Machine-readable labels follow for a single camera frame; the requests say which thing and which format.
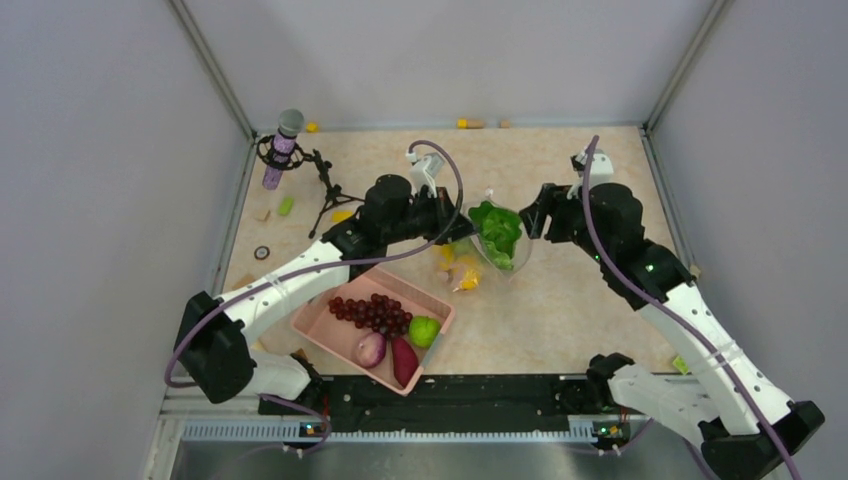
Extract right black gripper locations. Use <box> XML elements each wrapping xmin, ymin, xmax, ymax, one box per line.
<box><xmin>520</xmin><ymin>182</ymin><xmax>612</xmax><ymax>265</ymax></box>

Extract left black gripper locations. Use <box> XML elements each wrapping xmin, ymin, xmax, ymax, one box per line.
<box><xmin>384</xmin><ymin>186</ymin><xmax>478</xmax><ymax>245</ymax></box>

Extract green lettuce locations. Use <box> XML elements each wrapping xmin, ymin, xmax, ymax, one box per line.
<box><xmin>468</xmin><ymin>200</ymin><xmax>523</xmax><ymax>271</ymax></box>

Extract clear zip top bag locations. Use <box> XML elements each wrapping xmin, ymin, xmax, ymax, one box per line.
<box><xmin>432</xmin><ymin>188</ymin><xmax>532</xmax><ymax>292</ymax></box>

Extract green lime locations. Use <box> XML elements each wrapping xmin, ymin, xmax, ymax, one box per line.
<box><xmin>408</xmin><ymin>316</ymin><xmax>442</xmax><ymax>349</ymax></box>

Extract dark red grapes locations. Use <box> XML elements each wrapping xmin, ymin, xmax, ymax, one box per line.
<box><xmin>327</xmin><ymin>293</ymin><xmax>413</xmax><ymax>339</ymax></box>

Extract red sweet potato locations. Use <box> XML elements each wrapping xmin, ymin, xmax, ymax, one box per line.
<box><xmin>391</xmin><ymin>337</ymin><xmax>419</xmax><ymax>387</ymax></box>

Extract red onion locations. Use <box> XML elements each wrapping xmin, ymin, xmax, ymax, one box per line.
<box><xmin>353</xmin><ymin>332</ymin><xmax>387</xmax><ymax>369</ymax></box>

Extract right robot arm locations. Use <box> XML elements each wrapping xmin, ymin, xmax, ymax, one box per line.
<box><xmin>520</xmin><ymin>183</ymin><xmax>824</xmax><ymax>479</ymax></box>

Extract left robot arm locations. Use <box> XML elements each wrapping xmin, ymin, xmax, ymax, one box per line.
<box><xmin>165</xmin><ymin>174</ymin><xmax>475</xmax><ymax>404</ymax></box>

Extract yellow and wood cylinder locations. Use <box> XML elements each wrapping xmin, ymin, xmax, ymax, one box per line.
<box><xmin>456</xmin><ymin>118</ymin><xmax>486</xmax><ymax>130</ymax></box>

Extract pink plastic basket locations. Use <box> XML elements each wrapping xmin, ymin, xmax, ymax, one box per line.
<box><xmin>291</xmin><ymin>268</ymin><xmax>455</xmax><ymax>396</ymax></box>

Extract green block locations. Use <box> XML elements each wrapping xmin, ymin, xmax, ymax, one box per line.
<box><xmin>276</xmin><ymin>196</ymin><xmax>294</xmax><ymax>217</ymax></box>

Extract purple microphone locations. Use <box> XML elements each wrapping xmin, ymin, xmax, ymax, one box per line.
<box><xmin>262</xmin><ymin>108</ymin><xmax>305</xmax><ymax>191</ymax></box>

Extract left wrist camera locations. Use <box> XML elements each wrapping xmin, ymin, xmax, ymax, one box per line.
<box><xmin>406</xmin><ymin>152</ymin><xmax>445</xmax><ymax>198</ymax></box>

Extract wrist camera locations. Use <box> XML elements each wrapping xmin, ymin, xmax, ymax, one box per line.
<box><xmin>406</xmin><ymin>152</ymin><xmax>445</xmax><ymax>198</ymax></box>
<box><xmin>566</xmin><ymin>150</ymin><xmax>614</xmax><ymax>199</ymax></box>

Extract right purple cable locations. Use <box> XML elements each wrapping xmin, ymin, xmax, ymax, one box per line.
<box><xmin>580</xmin><ymin>135</ymin><xmax>804</xmax><ymax>480</ymax></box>

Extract purple cable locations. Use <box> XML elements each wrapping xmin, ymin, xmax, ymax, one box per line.
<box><xmin>580</xmin><ymin>135</ymin><xmax>804</xmax><ymax>480</ymax></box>
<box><xmin>163</xmin><ymin>139</ymin><xmax>465</xmax><ymax>439</ymax></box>

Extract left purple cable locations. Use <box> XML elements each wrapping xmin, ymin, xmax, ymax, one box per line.
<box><xmin>163</xmin><ymin>139</ymin><xmax>465</xmax><ymax>439</ymax></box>

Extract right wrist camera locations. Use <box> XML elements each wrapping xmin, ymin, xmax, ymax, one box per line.
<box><xmin>566</xmin><ymin>150</ymin><xmax>614</xmax><ymax>199</ymax></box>

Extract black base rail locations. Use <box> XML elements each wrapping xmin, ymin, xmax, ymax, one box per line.
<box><xmin>299</xmin><ymin>374</ymin><xmax>621</xmax><ymax>434</ymax></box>

